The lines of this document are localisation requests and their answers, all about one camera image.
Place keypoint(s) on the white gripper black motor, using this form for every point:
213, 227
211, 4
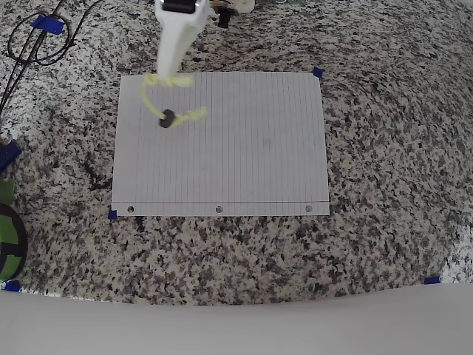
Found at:
177, 29

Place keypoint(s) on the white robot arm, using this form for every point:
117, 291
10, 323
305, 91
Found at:
245, 4

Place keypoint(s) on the lined paper sheet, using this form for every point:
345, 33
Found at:
229, 155

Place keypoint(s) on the blue tape piece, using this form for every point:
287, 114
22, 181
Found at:
12, 285
48, 24
432, 280
112, 214
9, 152
318, 72

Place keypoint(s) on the green tape piece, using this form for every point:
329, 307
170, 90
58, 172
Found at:
5, 190

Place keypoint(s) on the green and black tape roll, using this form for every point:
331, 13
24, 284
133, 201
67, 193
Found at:
7, 229

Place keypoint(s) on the white backdrop board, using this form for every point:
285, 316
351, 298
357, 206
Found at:
236, 329

